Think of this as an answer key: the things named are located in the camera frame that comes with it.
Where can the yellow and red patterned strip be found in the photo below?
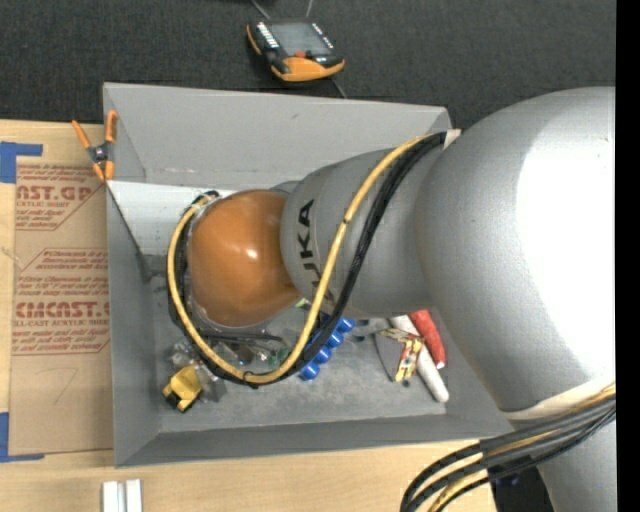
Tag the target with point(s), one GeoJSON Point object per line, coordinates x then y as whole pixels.
{"type": "Point", "coordinates": [409, 358]}

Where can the red ribbed stick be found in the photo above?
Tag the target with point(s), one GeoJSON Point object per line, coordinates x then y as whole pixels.
{"type": "Point", "coordinates": [431, 336]}

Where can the blue knobbed toy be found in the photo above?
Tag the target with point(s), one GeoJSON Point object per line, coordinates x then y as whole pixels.
{"type": "Point", "coordinates": [320, 356]}

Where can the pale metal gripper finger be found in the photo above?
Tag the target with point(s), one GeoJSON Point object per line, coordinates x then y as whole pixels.
{"type": "Point", "coordinates": [212, 386]}
{"type": "Point", "coordinates": [183, 352]}

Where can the grey metal bin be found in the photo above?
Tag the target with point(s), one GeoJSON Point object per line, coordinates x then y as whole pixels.
{"type": "Point", "coordinates": [210, 130]}

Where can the yellow toy truck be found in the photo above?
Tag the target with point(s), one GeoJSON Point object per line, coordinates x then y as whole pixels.
{"type": "Point", "coordinates": [183, 386]}

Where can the brown cardboard board red print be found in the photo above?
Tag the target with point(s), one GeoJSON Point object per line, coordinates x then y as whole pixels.
{"type": "Point", "coordinates": [60, 390]}

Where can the dark grey pointed piece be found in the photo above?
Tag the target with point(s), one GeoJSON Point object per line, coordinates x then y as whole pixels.
{"type": "Point", "coordinates": [387, 353]}

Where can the white cylinder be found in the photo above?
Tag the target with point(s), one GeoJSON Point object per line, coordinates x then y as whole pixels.
{"type": "Point", "coordinates": [431, 376]}

